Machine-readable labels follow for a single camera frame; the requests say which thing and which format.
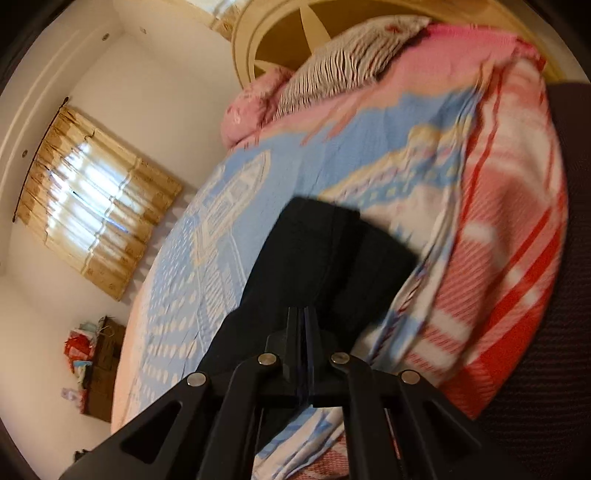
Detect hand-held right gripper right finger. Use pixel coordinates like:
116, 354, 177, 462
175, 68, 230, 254
303, 307, 509, 480

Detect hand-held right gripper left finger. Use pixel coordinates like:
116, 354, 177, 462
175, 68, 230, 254
58, 307, 306, 480

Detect black pants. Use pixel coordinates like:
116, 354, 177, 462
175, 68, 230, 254
196, 196, 419, 444

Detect blue patterned bed blanket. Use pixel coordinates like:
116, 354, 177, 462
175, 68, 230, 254
111, 23, 546, 480

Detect brown wooden cabinet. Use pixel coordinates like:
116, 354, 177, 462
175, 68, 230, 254
85, 316, 126, 423

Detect red striped blanket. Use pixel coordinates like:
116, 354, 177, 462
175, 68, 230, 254
369, 60, 570, 422

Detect red bag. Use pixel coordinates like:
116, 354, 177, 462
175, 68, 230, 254
65, 323, 100, 365

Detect pink pillow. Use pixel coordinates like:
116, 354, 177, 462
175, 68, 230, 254
221, 67, 296, 148

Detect striped pillow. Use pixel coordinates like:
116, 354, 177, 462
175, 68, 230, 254
277, 16, 432, 114

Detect cream wooden headboard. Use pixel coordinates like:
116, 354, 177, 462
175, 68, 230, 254
231, 0, 568, 88

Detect dark curtain rod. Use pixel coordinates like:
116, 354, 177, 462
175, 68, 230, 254
11, 96, 71, 223

